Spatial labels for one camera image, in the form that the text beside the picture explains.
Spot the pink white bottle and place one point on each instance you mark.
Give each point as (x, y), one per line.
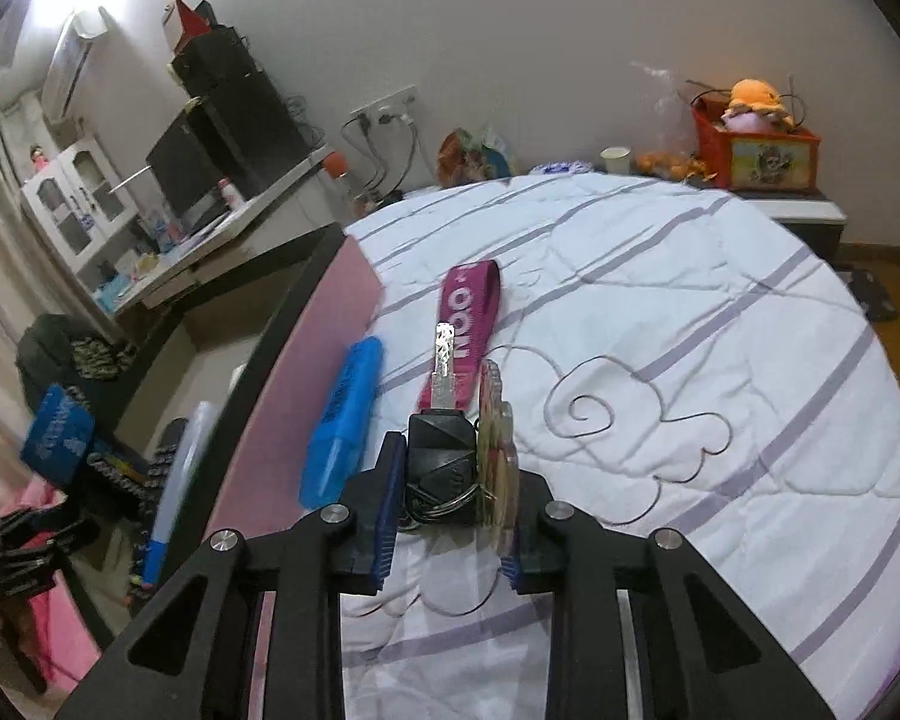
(230, 194)

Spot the black remote control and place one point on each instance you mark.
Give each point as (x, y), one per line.
(128, 486)

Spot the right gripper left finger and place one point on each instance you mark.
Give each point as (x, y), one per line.
(375, 500)

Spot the pink black storage box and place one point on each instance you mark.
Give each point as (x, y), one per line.
(263, 344)

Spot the orange plush toy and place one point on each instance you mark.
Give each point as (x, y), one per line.
(756, 106)

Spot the black computer tower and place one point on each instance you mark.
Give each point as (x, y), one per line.
(246, 129)

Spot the red toy box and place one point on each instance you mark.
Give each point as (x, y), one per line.
(779, 161)

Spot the snack bags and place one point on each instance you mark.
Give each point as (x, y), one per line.
(465, 158)

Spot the white desk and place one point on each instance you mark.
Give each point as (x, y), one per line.
(215, 235)

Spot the white quilted bed cover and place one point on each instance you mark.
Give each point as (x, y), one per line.
(676, 359)

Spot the white air conditioner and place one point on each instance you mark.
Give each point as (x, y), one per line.
(72, 52)

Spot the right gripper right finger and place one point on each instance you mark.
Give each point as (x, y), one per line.
(530, 563)

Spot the paper cup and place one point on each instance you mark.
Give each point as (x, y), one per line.
(616, 160)

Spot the black speaker box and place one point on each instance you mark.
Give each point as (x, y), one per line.
(211, 59)

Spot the clear plastic bag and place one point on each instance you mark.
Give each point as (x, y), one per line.
(667, 141)

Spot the translucent tube blue cap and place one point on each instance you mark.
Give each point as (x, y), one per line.
(180, 459)

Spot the white glass-door cabinet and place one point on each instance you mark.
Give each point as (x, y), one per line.
(78, 204)

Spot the red cap water bottle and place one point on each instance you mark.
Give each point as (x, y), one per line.
(335, 165)

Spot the blue steel cup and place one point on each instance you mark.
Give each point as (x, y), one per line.
(57, 445)

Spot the blue highlighter marker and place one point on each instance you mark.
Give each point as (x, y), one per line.
(335, 449)

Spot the key bunch with charms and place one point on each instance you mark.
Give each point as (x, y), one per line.
(462, 467)

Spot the pink blanket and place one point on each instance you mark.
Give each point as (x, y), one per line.
(66, 651)

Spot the wall power socket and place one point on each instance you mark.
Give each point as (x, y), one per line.
(385, 108)

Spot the black computer monitor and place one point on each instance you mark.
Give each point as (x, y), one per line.
(186, 160)

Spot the office chair with clothes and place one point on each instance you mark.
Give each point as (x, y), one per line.
(65, 351)

